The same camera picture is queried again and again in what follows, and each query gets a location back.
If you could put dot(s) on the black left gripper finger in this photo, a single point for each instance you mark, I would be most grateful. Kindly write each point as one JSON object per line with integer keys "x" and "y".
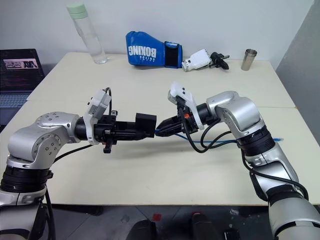
{"x": 130, "y": 135}
{"x": 126, "y": 125}

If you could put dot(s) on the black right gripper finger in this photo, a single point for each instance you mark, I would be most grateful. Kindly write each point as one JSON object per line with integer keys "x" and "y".
{"x": 171, "y": 131}
{"x": 172, "y": 121}

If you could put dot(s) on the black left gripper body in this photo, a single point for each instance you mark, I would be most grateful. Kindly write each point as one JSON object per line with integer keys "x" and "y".
{"x": 107, "y": 130}

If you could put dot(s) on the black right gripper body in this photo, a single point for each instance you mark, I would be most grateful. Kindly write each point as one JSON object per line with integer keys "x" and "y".
{"x": 186, "y": 118}

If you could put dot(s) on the small black box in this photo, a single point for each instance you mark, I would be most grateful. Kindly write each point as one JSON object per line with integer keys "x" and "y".
{"x": 146, "y": 122}

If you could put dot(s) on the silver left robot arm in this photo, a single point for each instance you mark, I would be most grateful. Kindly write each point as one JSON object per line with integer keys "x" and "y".
{"x": 37, "y": 140}

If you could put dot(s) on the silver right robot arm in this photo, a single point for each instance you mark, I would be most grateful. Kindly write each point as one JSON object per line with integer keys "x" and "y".
{"x": 240, "y": 110}

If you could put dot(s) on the white spare gripper housing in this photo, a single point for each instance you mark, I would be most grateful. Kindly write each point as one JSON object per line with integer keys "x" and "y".
{"x": 197, "y": 60}

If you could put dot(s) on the black spare gripper claw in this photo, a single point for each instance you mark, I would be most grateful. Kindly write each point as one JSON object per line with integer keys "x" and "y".
{"x": 220, "y": 60}

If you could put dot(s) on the blue boxing glove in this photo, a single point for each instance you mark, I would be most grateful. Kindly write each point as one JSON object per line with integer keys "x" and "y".
{"x": 142, "y": 52}

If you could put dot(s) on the steel cup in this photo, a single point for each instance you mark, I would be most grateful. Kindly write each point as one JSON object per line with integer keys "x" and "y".
{"x": 248, "y": 60}

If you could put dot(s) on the clear bottle with green lid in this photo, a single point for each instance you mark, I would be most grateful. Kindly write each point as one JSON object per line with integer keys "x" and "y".
{"x": 93, "y": 42}

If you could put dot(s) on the black rounded shape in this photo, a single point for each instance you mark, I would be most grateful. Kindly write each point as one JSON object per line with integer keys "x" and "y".
{"x": 143, "y": 230}

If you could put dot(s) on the dark rounded shape red top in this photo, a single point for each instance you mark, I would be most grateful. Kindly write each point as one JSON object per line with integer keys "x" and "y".
{"x": 201, "y": 226}

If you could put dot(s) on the black laptop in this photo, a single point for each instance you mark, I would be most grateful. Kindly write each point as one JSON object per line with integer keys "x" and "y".
{"x": 17, "y": 75}

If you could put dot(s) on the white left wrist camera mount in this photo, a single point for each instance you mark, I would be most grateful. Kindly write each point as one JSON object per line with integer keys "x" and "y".
{"x": 97, "y": 105}

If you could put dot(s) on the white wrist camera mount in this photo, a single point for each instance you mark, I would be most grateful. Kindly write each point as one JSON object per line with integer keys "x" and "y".
{"x": 97, "y": 105}
{"x": 180, "y": 90}

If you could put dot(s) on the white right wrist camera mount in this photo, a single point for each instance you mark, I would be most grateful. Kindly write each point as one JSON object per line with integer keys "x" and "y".
{"x": 180, "y": 90}

